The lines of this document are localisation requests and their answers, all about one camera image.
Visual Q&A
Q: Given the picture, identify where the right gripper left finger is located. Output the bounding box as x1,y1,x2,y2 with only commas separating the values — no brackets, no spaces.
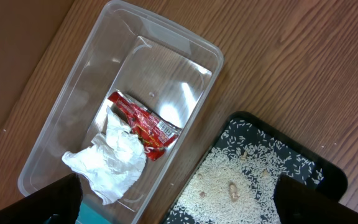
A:
0,174,83,224

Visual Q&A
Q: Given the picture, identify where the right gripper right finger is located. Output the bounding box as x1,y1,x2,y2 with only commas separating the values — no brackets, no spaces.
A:
273,175,358,224

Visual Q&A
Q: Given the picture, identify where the white napkin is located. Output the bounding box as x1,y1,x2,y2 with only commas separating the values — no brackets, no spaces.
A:
62,108,147,205

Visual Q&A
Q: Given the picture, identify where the red snack wrapper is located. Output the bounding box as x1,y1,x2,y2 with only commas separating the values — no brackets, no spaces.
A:
108,90,181,161

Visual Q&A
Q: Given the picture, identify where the clear plastic waste bin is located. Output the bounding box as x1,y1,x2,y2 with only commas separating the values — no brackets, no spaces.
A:
17,1,224,223

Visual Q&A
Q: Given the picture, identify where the teal plastic serving tray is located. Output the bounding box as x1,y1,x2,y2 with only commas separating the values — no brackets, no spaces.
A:
43,202,111,224

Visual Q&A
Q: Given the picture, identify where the pile of rice scraps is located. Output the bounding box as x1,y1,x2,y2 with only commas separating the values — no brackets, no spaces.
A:
166,119,324,224

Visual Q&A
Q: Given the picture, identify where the black plastic tray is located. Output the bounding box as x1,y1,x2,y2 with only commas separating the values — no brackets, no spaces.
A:
160,111,349,224

